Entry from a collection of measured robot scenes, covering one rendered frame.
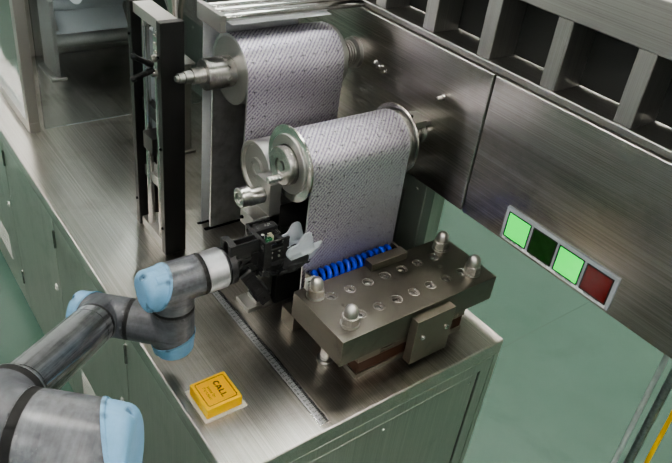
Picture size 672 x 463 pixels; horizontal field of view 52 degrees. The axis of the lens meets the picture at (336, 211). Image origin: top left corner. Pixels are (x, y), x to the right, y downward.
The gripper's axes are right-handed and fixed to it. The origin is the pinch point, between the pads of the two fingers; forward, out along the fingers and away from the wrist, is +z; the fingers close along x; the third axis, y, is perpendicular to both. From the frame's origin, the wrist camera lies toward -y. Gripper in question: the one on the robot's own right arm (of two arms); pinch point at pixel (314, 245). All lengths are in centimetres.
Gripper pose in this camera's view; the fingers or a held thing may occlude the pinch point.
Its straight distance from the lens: 135.7
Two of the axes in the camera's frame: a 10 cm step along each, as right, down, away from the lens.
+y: 1.1, -8.3, -5.4
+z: 8.0, -2.5, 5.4
